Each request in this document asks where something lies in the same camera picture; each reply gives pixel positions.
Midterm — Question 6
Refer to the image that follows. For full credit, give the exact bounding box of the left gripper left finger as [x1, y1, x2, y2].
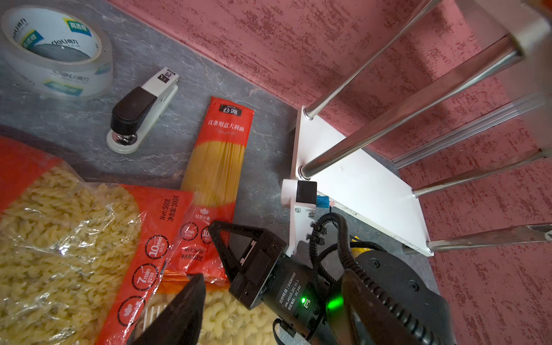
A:
[132, 274, 206, 344]

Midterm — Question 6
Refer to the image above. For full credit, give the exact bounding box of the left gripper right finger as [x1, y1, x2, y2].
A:
[340, 269, 436, 344]

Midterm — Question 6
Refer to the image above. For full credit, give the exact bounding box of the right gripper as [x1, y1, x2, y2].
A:
[208, 220, 338, 344]

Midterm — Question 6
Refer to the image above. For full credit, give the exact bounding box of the red spaghetti bag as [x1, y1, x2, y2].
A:
[165, 97, 254, 284]

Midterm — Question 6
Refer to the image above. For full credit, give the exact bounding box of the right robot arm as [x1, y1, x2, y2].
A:
[208, 212, 455, 344]

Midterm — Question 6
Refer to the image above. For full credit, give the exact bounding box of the white two-tier shelf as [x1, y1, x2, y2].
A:
[290, 1, 551, 257]

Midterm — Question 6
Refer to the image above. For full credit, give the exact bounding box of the yellow spaghetti bag crosswise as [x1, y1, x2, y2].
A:
[349, 236, 377, 258]

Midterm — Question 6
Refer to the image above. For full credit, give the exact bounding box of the red fusilli bag upper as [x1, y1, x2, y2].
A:
[1, 137, 193, 344]

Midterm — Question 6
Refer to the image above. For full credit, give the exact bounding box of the black white stapler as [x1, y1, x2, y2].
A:
[106, 68, 179, 155]

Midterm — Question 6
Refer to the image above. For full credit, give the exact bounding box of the clear packing tape roll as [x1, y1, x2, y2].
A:
[1, 5, 114, 99]

